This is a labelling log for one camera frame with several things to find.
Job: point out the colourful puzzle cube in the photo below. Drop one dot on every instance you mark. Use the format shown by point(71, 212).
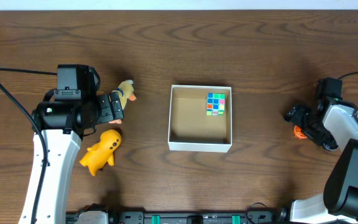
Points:
point(215, 104)

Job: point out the orange round disc toy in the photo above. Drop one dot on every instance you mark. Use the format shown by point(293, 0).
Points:
point(297, 131)

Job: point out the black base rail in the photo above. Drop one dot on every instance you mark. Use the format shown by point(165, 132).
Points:
point(256, 213)

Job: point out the white cardboard box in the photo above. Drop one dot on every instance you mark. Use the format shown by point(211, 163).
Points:
point(190, 129)

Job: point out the orange rubber dog toy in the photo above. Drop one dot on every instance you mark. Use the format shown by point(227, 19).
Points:
point(102, 153)

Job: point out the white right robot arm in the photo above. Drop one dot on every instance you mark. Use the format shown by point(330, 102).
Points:
point(334, 126)

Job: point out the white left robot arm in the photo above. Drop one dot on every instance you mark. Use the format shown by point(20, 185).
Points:
point(56, 145)

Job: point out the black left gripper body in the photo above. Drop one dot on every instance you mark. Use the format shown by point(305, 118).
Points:
point(115, 106)

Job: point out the yellow plush duck toy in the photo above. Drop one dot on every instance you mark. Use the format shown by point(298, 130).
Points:
point(125, 91)

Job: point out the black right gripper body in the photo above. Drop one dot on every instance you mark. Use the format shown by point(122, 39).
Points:
point(310, 126)

